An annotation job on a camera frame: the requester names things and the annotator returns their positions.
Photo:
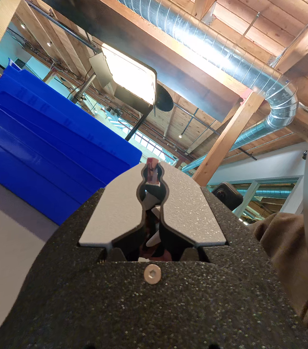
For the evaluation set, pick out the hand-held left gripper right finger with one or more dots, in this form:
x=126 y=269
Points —
x=195 y=215

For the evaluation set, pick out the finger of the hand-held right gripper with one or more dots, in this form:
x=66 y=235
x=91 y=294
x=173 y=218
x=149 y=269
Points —
x=154 y=240
x=151 y=200

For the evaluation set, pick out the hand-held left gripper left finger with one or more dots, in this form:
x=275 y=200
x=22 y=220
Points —
x=113 y=215

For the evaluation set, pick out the brown toy brick piece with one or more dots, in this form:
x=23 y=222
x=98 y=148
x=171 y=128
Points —
x=152 y=171

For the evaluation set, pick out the person's right forearm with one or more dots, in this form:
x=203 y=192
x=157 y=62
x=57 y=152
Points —
x=279 y=245

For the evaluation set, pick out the wooden support post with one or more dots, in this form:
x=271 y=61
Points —
x=225 y=141

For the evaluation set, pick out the silver ventilation duct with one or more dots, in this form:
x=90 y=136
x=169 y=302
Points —
x=225 y=54

